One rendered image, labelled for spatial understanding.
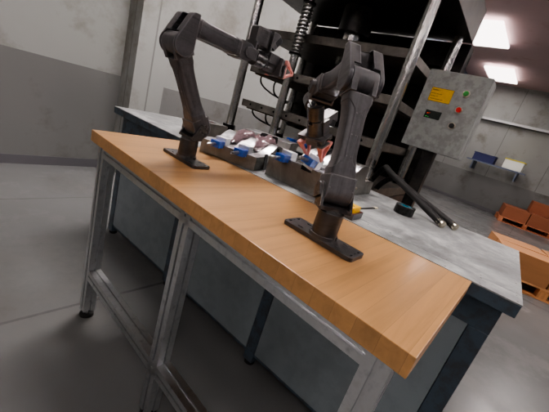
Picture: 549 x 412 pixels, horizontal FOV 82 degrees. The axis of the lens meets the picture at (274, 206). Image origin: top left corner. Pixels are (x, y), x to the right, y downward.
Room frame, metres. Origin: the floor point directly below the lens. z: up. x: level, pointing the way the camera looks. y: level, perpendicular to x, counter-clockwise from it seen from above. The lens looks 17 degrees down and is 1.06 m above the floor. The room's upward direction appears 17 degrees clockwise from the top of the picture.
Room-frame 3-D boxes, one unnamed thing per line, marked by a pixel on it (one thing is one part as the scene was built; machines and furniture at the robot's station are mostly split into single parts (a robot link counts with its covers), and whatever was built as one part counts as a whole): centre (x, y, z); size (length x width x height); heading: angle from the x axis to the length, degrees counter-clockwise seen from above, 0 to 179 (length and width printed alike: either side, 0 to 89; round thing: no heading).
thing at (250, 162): (1.50, 0.17, 0.86); 0.50 x 0.26 x 0.11; 163
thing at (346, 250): (0.71, -0.13, 0.84); 0.20 x 0.07 x 0.08; 53
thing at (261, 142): (1.49, 0.17, 0.90); 0.26 x 0.18 x 0.08; 163
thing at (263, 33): (1.22, 0.24, 1.24); 0.12 x 0.09 x 0.12; 143
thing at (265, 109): (2.47, -0.19, 1.02); 1.10 x 0.74 x 0.05; 56
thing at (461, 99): (1.83, -0.74, 0.74); 0.30 x 0.22 x 1.47; 56
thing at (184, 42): (1.08, 0.34, 1.17); 0.30 x 0.09 x 0.12; 143
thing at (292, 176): (1.37, -0.17, 0.87); 0.50 x 0.26 x 0.14; 146
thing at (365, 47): (2.48, -0.20, 1.52); 1.10 x 0.70 x 0.05; 56
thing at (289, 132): (2.34, -0.16, 0.87); 0.50 x 0.27 x 0.17; 146
